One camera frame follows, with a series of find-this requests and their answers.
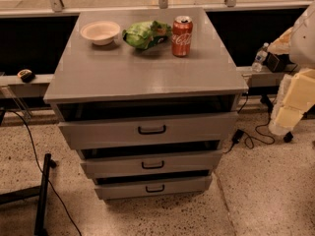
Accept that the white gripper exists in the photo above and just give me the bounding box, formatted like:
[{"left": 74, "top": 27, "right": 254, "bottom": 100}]
[{"left": 269, "top": 69, "right": 315, "bottom": 136}]

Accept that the grey bottom drawer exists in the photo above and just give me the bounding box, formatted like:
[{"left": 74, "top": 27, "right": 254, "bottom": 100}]
[{"left": 95, "top": 176, "right": 212, "bottom": 200}]

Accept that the grey drawer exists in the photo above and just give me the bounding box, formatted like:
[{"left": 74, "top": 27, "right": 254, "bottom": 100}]
[
  {"left": 95, "top": 176, "right": 212, "bottom": 200},
  {"left": 59, "top": 112, "right": 238, "bottom": 149},
  {"left": 81, "top": 150, "right": 222, "bottom": 179}
]

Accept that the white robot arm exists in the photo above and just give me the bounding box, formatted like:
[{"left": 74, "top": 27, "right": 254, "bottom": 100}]
[{"left": 268, "top": 3, "right": 315, "bottom": 136}]

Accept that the grey top drawer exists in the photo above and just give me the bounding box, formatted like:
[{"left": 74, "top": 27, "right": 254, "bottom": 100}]
[{"left": 59, "top": 112, "right": 238, "bottom": 149}]

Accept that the grey middle drawer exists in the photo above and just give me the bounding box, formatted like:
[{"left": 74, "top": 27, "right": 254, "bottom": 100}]
[{"left": 81, "top": 150, "right": 222, "bottom": 179}]

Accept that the grey drawer cabinet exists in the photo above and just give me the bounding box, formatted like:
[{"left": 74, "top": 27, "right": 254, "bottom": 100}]
[{"left": 44, "top": 8, "right": 248, "bottom": 187}]

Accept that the black stand leg right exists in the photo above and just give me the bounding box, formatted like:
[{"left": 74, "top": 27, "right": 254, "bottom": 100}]
[{"left": 260, "top": 94, "right": 293, "bottom": 143}]

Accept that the small black box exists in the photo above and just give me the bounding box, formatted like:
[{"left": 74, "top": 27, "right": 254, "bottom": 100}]
[{"left": 266, "top": 53, "right": 288, "bottom": 73}]

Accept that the clear plastic water bottle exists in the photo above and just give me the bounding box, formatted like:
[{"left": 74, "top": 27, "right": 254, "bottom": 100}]
[{"left": 252, "top": 42, "right": 269, "bottom": 72}]

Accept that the red coca-cola can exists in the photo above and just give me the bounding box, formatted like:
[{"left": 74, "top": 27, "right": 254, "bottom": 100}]
[{"left": 171, "top": 16, "right": 193, "bottom": 57}]

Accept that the green chip bag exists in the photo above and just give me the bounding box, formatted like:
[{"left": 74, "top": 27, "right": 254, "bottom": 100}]
[{"left": 122, "top": 21, "right": 172, "bottom": 50}]

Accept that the white paper bowl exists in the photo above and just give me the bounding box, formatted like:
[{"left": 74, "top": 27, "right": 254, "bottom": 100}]
[{"left": 80, "top": 21, "right": 120, "bottom": 46}]

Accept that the black stand base left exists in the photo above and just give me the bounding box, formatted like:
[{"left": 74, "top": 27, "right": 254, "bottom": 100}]
[{"left": 0, "top": 153, "right": 56, "bottom": 236}]

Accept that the small black yellow object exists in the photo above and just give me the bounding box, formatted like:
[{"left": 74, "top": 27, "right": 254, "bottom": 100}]
[{"left": 18, "top": 69, "right": 35, "bottom": 83}]

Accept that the black cable on floor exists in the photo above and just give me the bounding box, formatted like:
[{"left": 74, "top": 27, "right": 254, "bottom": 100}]
[{"left": 0, "top": 109, "right": 83, "bottom": 236}]

